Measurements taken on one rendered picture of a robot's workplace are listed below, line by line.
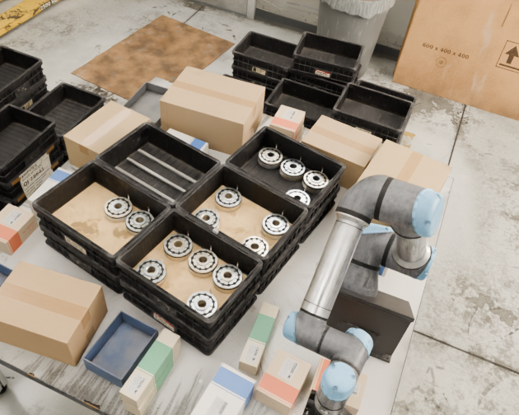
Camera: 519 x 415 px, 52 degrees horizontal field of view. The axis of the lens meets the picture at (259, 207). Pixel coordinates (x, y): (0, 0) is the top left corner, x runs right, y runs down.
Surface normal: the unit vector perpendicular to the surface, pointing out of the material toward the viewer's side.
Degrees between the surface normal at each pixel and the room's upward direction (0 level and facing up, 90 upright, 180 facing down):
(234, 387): 0
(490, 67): 76
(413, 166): 0
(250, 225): 0
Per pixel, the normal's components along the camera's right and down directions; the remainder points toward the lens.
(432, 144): 0.08, -0.66
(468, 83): -0.35, 0.43
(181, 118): -0.32, 0.69
